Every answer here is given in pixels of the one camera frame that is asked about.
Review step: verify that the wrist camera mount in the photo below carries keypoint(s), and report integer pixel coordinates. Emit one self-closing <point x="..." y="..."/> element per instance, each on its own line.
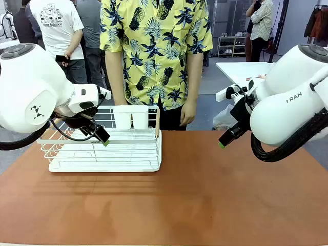
<point x="221" y="94"/>
<point x="105" y="93"/>

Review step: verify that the black phone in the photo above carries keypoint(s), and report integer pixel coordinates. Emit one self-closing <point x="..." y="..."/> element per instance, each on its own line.
<point x="62" y="58"/>

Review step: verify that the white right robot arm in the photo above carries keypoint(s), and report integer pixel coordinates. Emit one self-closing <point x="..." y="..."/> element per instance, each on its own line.
<point x="282" y="110"/>

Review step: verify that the person in dark clothes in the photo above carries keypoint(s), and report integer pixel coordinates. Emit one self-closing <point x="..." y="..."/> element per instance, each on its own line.
<point x="24" y="23"/>

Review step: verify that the small brown items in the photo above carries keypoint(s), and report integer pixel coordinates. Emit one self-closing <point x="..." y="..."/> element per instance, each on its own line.
<point x="258" y="76"/>

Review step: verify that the person's right hand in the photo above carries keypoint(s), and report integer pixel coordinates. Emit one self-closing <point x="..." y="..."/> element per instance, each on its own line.
<point x="120" y="102"/>

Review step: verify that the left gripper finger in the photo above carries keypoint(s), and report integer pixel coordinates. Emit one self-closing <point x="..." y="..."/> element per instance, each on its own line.
<point x="88" y="131"/>
<point x="102" y="137"/>

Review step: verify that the person in pineapple shirt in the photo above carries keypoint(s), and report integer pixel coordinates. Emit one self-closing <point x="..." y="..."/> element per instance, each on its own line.
<point x="153" y="51"/>

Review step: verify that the black stand pole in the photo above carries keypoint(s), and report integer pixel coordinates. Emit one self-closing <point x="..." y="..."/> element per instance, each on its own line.
<point x="280" y="25"/>

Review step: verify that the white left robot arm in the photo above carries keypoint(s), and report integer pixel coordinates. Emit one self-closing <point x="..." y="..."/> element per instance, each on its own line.
<point x="30" y="84"/>

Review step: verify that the hanging dark clothes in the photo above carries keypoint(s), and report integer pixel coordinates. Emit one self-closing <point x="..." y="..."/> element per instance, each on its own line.
<point x="319" y="23"/>

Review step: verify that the person's right forearm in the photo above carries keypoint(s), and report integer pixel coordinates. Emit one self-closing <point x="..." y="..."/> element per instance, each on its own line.
<point x="115" y="77"/>

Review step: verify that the white humanoid robot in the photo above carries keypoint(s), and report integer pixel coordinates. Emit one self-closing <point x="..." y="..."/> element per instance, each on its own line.
<point x="7" y="24"/>

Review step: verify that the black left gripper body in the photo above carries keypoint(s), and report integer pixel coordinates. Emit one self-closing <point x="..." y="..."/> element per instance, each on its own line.
<point x="77" y="120"/>

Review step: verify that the clear plastic bag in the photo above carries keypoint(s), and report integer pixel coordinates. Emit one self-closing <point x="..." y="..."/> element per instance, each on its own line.
<point x="223" y="120"/>

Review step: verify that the person in striped shirt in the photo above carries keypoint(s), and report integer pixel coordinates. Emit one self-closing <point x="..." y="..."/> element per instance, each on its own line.
<point x="260" y="25"/>

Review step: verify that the white utensil holder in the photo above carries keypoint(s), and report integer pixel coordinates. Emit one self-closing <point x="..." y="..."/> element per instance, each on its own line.
<point x="123" y="118"/>

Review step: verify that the white table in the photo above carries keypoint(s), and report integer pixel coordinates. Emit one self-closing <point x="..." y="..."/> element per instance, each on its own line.
<point x="238" y="69"/>

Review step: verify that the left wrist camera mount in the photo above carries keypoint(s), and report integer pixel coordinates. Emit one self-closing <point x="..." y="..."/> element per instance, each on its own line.
<point x="105" y="93"/>

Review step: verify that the man in grey shirt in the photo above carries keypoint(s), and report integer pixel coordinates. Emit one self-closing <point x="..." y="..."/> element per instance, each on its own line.
<point x="91" y="30"/>

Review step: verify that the black trousers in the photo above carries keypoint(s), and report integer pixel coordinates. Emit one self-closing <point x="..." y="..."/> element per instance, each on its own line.
<point x="169" y="118"/>

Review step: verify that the man in white T-shirt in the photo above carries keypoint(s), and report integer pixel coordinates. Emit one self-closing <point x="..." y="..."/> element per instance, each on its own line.
<point x="59" y="30"/>

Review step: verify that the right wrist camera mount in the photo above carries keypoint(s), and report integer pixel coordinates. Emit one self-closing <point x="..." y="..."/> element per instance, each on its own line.
<point x="221" y="94"/>

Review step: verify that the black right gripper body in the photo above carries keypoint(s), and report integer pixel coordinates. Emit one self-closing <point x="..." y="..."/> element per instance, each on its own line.
<point x="241" y="115"/>

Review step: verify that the white shoe rack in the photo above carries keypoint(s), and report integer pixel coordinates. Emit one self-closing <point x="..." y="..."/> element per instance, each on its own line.
<point x="230" y="47"/>

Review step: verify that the person's left hand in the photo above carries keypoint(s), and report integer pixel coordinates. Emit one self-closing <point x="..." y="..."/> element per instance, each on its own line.
<point x="188" y="112"/>

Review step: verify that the person's left forearm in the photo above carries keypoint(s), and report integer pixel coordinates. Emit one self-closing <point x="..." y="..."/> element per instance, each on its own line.
<point x="193" y="77"/>

